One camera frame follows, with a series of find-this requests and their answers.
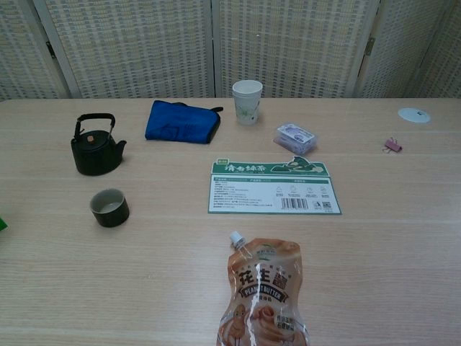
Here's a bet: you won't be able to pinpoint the pink binder clip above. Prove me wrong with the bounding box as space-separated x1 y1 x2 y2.
382 137 404 154

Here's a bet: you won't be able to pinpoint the green tea label card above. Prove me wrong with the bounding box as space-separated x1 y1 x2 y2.
207 155 343 216

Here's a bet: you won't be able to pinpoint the black cast iron teapot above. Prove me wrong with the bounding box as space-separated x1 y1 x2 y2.
70 112 127 177

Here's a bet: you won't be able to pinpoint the peanut butter spout pouch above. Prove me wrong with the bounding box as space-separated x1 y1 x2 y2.
215 231 310 346

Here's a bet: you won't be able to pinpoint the white round disc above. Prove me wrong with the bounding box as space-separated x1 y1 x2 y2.
398 107 431 125

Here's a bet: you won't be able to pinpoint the white paper cup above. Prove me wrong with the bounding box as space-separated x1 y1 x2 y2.
231 79 264 126

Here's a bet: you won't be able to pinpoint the blue folded cloth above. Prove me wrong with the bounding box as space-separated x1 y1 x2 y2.
144 99 224 145

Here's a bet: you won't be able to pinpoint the clear box purple contents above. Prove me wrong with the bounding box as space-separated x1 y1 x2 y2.
272 122 321 156

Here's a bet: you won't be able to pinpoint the dark green teacup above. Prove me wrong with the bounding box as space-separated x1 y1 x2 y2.
89 188 130 229

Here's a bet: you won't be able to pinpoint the woven bamboo folding screen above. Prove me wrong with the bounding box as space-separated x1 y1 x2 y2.
0 0 461 100

